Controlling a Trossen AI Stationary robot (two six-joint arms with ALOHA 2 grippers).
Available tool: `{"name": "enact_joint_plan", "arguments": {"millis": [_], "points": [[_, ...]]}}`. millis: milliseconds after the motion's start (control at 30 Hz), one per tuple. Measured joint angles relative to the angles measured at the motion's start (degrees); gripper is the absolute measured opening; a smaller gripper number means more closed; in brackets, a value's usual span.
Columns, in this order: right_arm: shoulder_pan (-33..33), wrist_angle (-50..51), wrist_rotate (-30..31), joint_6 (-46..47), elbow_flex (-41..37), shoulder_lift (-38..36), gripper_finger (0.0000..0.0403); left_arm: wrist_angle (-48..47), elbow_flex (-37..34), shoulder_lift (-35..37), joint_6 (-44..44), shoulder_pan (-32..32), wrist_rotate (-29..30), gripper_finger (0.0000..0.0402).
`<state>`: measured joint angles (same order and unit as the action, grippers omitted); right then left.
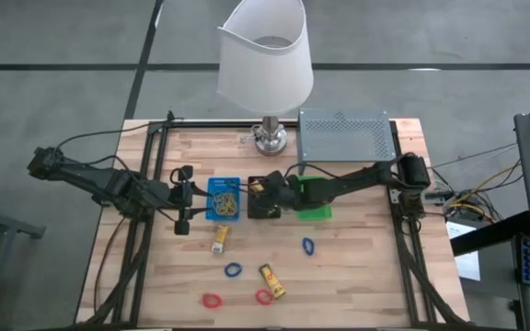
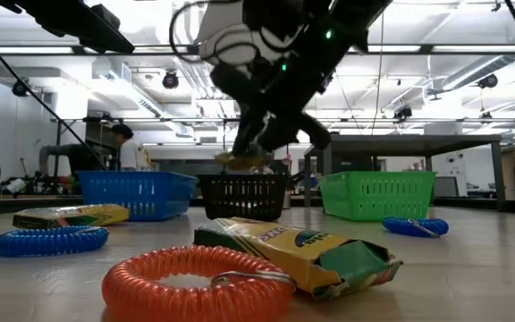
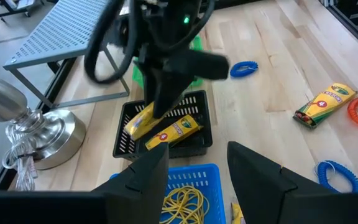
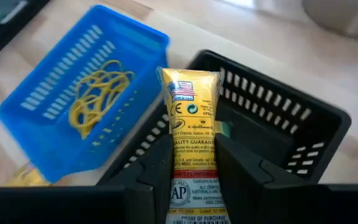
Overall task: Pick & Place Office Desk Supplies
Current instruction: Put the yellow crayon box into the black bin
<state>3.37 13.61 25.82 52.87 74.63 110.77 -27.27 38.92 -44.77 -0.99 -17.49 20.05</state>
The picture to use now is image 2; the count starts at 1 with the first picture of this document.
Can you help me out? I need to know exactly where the silver table lamp white shade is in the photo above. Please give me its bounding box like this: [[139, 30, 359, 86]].
[[193, 0, 316, 176]]

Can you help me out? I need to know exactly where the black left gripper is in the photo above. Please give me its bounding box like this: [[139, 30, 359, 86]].
[[0, 0, 136, 55]]

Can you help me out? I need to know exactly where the person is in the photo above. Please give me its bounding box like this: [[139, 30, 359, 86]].
[[111, 123, 155, 174], [38, 142, 122, 178]]

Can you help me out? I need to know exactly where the black background workstation frame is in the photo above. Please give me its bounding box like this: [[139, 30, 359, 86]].
[[51, 115, 241, 178]]

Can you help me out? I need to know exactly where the blue plastic basket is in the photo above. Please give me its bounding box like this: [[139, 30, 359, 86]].
[[77, 170, 198, 223]]

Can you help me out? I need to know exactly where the red-orange spiral coil keychain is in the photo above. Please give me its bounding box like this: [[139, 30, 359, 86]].
[[101, 245, 298, 322]]

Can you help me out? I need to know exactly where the green plastic basket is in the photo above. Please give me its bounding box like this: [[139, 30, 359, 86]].
[[318, 171, 437, 222]]

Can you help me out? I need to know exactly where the black plastic basket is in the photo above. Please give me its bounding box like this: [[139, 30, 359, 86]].
[[197, 173, 290, 223]]

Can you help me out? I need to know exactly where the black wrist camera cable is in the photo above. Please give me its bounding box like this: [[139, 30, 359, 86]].
[[169, 0, 258, 64]]

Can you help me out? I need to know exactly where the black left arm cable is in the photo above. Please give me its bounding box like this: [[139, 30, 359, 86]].
[[0, 21, 109, 174]]

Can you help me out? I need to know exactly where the black ceiling spotlight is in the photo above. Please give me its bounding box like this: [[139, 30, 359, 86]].
[[393, 105, 415, 122], [11, 78, 30, 98], [476, 73, 500, 90], [161, 69, 181, 90]]

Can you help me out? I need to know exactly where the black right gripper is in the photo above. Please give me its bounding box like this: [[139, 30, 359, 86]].
[[210, 53, 333, 157]]

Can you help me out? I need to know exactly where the yellow Crayola crayon box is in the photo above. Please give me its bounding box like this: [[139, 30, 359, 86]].
[[214, 150, 277, 172], [193, 216, 404, 301], [13, 204, 131, 231]]

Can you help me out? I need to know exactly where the blue spiral coil keychain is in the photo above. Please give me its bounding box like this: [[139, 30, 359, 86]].
[[382, 216, 450, 239], [0, 225, 110, 258]]

